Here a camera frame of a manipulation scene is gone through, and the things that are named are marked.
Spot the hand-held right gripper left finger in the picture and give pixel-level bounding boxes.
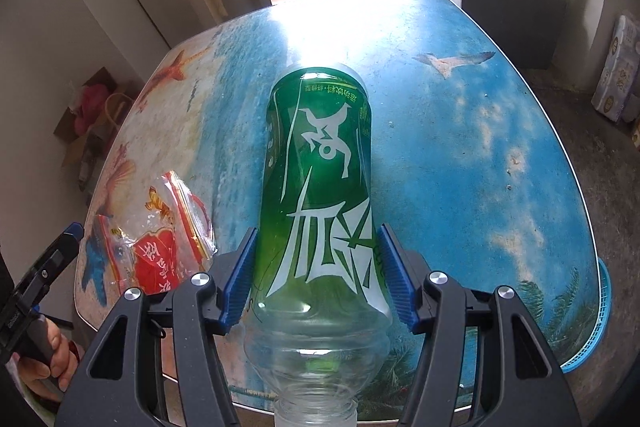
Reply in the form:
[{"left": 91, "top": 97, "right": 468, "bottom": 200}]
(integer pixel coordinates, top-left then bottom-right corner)
[{"left": 56, "top": 227, "right": 261, "bottom": 427}]

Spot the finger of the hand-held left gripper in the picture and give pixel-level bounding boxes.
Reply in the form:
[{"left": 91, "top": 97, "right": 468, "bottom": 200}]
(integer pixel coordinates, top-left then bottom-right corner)
[{"left": 12, "top": 222, "right": 84, "bottom": 304}]

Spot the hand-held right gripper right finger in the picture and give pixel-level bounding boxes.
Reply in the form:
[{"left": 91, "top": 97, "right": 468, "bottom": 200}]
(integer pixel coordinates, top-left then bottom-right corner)
[{"left": 377, "top": 223, "right": 583, "bottom": 427}]

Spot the clear plastic bag red label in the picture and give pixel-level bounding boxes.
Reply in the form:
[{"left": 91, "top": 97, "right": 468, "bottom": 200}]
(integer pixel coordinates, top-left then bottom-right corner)
[{"left": 95, "top": 170, "right": 218, "bottom": 295}]

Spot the green label plastic bottle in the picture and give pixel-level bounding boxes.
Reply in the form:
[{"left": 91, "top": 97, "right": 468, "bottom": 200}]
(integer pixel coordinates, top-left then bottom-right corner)
[{"left": 242, "top": 64, "right": 393, "bottom": 427}]

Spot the blue plastic basket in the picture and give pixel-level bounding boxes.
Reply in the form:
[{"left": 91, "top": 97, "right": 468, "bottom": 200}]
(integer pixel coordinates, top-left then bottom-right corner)
[{"left": 559, "top": 257, "right": 612, "bottom": 374}]

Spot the person's left hand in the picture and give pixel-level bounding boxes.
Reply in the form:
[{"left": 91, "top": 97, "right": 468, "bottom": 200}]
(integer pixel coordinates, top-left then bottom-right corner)
[{"left": 17, "top": 328, "right": 81, "bottom": 404}]

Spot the cardboard box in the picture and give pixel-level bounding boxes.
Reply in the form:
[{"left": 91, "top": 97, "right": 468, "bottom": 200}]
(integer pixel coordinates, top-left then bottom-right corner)
[{"left": 52, "top": 67, "right": 138, "bottom": 180}]

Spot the woven straw basket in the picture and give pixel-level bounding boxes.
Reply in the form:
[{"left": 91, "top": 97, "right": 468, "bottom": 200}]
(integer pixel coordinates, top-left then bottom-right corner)
[{"left": 102, "top": 93, "right": 137, "bottom": 138}]

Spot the pink plastic bag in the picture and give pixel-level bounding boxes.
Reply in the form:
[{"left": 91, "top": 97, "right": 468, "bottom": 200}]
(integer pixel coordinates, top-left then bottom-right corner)
[{"left": 74, "top": 84, "right": 112, "bottom": 134}]

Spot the grey cabinet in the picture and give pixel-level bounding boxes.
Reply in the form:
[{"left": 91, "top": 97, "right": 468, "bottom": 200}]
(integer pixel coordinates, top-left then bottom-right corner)
[{"left": 428, "top": 0, "right": 568, "bottom": 70}]

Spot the white tissue pack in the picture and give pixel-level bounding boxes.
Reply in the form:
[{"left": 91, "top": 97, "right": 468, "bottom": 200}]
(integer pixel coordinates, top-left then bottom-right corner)
[{"left": 591, "top": 14, "right": 640, "bottom": 122}]

